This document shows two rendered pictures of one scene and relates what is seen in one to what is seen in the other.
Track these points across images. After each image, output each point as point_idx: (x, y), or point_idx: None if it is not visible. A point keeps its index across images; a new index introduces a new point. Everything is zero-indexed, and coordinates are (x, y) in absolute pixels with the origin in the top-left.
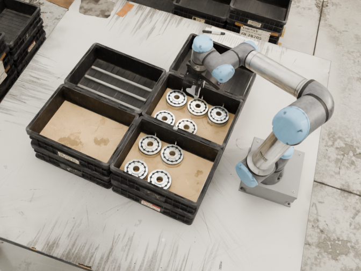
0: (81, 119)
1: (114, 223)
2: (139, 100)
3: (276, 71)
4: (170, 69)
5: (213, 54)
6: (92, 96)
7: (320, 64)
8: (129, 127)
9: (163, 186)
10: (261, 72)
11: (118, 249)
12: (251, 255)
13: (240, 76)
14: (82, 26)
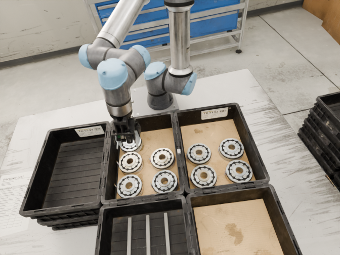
0: None
1: (279, 182)
2: (151, 227)
3: (126, 7)
4: (97, 203)
5: (124, 59)
6: None
7: (25, 122)
8: (210, 194)
9: (234, 141)
10: (126, 27)
11: (293, 166)
12: (219, 96)
13: (69, 152)
14: None
